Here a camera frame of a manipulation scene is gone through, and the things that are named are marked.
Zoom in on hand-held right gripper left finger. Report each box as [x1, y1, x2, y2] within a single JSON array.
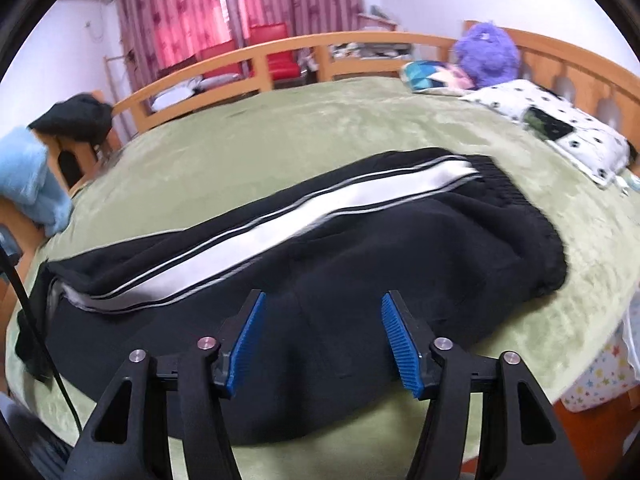
[[60, 289, 268, 480]]

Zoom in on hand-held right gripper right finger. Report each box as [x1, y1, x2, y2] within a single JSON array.
[[381, 290, 586, 480]]

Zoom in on black pants with white stripe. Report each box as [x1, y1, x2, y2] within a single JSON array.
[[15, 147, 568, 446]]

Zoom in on light blue towel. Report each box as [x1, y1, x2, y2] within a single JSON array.
[[0, 127, 73, 236]]

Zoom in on black garment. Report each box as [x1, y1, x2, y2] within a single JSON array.
[[27, 92, 115, 147]]

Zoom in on green blanket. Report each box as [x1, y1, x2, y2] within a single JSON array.
[[5, 76, 636, 480]]

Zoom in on wooden ladder rack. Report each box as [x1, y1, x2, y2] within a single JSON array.
[[102, 54, 132, 107]]

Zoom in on star printed sheet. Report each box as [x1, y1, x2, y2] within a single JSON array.
[[560, 305, 640, 413]]

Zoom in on white cloth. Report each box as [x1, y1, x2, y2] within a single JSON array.
[[150, 77, 236, 112]]

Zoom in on dark flat item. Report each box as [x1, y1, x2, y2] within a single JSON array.
[[522, 106, 573, 142]]

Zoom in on colourful patterned cushion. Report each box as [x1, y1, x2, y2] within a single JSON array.
[[401, 60, 481, 96]]

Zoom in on white spotted pillow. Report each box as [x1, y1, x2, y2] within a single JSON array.
[[460, 79, 632, 188]]

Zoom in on red chair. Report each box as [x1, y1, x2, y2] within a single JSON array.
[[199, 40, 247, 87], [247, 22, 302, 83]]

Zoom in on purple plush toy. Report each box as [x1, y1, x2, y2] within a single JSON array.
[[452, 21, 523, 91]]

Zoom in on black cable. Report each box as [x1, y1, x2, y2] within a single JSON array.
[[0, 250, 83, 436]]

